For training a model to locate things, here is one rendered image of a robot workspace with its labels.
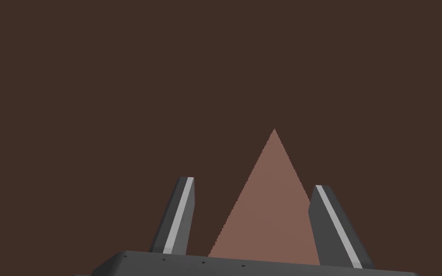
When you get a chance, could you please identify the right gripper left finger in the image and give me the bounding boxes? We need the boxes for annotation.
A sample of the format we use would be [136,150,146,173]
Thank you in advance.
[148,176,196,256]

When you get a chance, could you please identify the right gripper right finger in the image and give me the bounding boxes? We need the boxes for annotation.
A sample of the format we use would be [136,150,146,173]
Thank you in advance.
[307,184,375,270]

